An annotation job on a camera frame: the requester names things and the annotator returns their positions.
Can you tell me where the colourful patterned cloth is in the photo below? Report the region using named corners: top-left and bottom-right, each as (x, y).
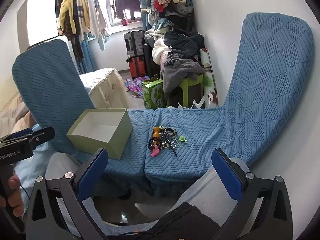
top-left (124, 76), bottom-right (151, 98)

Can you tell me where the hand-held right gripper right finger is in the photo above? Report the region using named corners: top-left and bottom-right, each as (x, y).
top-left (211, 149), bottom-right (293, 240)

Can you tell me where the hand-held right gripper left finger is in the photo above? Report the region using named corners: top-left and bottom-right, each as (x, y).
top-left (25, 148), bottom-right (109, 240)

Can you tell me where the navy hoodie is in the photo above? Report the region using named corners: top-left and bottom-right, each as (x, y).
top-left (163, 28), bottom-right (205, 58)

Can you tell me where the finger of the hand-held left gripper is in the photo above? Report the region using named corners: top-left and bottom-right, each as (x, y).
top-left (0, 128), bottom-right (34, 143)
top-left (27, 126), bottom-right (56, 151)

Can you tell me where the person's left hand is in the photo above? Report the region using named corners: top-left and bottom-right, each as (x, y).
top-left (0, 174), bottom-right (24, 217)

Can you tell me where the blue curtain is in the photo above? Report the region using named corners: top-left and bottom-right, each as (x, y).
top-left (138, 0), bottom-right (156, 32)

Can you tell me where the white shallow box tray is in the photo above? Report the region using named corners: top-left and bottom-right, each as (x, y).
top-left (66, 108), bottom-right (133, 160)

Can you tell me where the grey fleece garment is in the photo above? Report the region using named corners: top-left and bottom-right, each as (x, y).
top-left (159, 52), bottom-right (206, 93)

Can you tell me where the white wardrobe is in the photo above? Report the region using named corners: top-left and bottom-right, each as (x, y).
top-left (17, 0), bottom-right (63, 53)

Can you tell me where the pink blanket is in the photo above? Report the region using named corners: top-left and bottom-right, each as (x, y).
top-left (160, 51), bottom-right (173, 66)

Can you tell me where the yellow cardigan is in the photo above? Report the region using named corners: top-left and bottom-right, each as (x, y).
top-left (58, 0), bottom-right (91, 35)

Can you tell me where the green plastic stool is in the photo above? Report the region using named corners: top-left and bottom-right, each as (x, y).
top-left (178, 73), bottom-right (205, 108)

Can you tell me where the black cable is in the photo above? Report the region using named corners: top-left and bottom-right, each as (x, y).
top-left (19, 177), bottom-right (31, 203)

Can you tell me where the dark plaid scarf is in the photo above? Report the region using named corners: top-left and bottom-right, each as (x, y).
top-left (64, 5), bottom-right (85, 61)

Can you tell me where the floral printed board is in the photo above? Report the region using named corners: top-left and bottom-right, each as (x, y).
top-left (199, 46), bottom-right (220, 107)

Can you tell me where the black bead bracelet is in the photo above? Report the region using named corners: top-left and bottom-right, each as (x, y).
top-left (147, 137), bottom-right (161, 151)

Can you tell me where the white padded coat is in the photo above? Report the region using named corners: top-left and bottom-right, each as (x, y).
top-left (152, 39), bottom-right (173, 66)

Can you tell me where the green printed carton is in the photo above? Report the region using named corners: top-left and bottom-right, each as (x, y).
top-left (142, 78), bottom-right (167, 110)

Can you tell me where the blue covered chair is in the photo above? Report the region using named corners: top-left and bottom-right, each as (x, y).
top-left (144, 12), bottom-right (315, 183)

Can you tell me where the red suitcase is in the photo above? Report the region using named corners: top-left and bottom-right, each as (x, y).
top-left (128, 56), bottom-right (148, 79)

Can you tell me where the blue textured blanket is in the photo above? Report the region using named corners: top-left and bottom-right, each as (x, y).
top-left (12, 39), bottom-right (157, 188)

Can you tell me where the plain black suitcase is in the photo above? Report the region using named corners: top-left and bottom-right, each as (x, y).
top-left (142, 42), bottom-right (155, 78)

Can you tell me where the black ribbed suitcase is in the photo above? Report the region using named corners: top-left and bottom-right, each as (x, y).
top-left (123, 30), bottom-right (146, 58)

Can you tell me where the person's dark jacket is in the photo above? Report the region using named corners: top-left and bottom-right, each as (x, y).
top-left (105, 202), bottom-right (222, 240)

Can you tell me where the pile of mixed clothes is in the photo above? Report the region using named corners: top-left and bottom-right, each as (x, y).
top-left (144, 5), bottom-right (195, 43)

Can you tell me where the light blue blanket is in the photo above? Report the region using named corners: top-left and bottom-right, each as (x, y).
top-left (15, 124), bottom-right (57, 193)

